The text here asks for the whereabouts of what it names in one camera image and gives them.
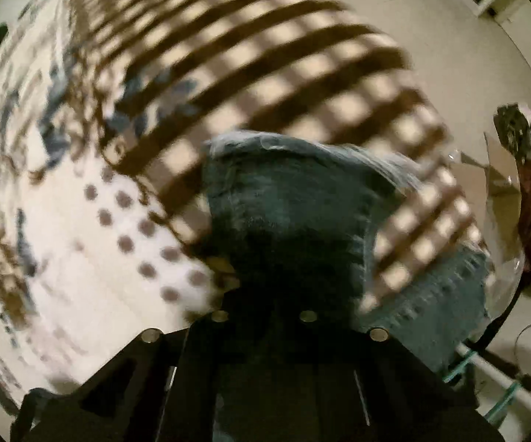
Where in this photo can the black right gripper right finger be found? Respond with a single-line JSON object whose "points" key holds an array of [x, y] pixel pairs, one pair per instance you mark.
{"points": [[367, 386]]}

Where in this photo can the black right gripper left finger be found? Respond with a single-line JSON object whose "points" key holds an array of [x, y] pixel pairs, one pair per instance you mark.
{"points": [[159, 387]]}

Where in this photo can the dark blue denim pant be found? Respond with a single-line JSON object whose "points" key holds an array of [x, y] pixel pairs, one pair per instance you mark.
{"points": [[362, 241]]}

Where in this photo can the teal white drying rack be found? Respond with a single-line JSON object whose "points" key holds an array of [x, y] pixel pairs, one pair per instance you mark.
{"points": [[501, 399]]}

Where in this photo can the clear plastic bag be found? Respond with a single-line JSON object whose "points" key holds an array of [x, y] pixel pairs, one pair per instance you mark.
{"points": [[493, 193]]}

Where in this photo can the floral checked bed blanket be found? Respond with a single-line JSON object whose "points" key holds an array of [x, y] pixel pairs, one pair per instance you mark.
{"points": [[106, 111]]}

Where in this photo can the white wall shelf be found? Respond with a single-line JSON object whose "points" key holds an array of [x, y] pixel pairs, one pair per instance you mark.
{"points": [[503, 9]]}

